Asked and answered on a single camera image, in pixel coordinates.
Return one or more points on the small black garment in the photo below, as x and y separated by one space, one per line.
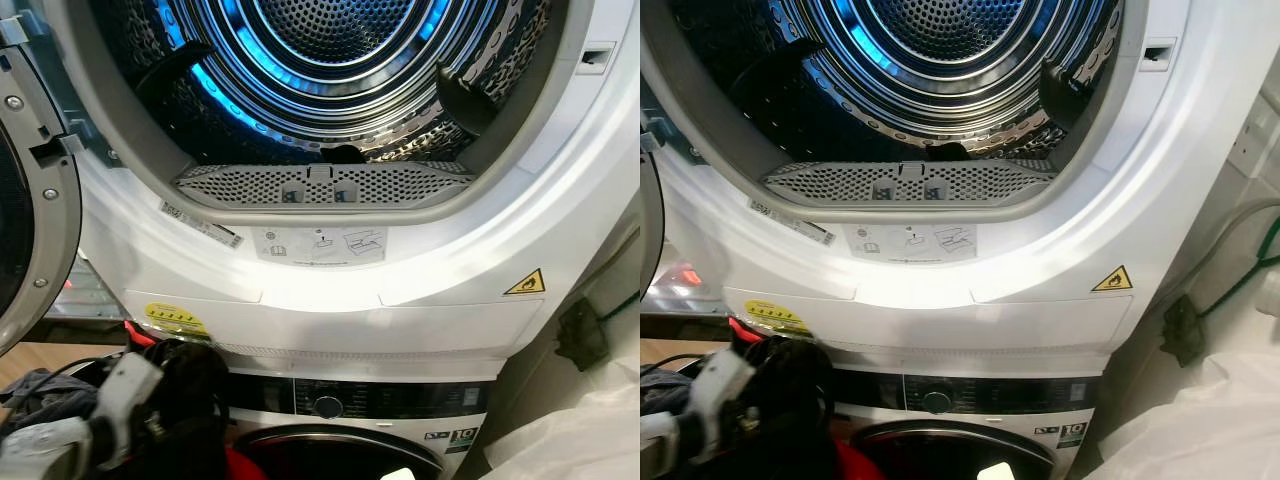
948 153
346 155

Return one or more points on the yellow oval sticker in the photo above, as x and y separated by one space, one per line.
175 320
775 317

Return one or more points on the black washer control knob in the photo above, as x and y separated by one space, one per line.
937 402
327 406

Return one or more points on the red garment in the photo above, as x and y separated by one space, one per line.
855 465
245 468

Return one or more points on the large black garment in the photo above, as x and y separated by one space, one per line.
195 385
790 380

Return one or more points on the yellow triangle warning sticker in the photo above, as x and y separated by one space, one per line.
1113 282
526 286

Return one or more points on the small red object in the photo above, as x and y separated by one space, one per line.
140 334
742 330

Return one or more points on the white tumble dryer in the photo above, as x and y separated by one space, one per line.
1050 320
450 320

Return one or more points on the grey perforated lint filter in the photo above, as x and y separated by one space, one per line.
1000 183
400 185

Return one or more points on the white instruction sticker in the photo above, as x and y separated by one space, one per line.
320 245
910 242

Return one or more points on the grey blue clothes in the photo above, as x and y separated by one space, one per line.
665 385
40 392

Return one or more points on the steel dryer drum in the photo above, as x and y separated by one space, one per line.
330 40
930 40

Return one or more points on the white wall switch plate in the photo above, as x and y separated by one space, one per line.
1258 140

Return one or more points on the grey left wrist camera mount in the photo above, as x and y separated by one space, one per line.
125 395
720 385

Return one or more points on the black wall fitting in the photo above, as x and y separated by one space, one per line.
583 335
1182 330

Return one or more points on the white barcode label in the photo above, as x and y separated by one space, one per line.
200 223
790 220

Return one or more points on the white washing machine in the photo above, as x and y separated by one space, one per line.
1000 395
400 400

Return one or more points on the small warranty number sticker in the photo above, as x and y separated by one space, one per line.
463 441
1073 435

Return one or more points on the grey round dryer door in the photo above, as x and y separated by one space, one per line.
650 230
55 200

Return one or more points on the dark round washer door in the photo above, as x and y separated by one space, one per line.
940 450
330 455

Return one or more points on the black drum baffle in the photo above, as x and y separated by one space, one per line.
170 80
1065 95
760 80
465 105

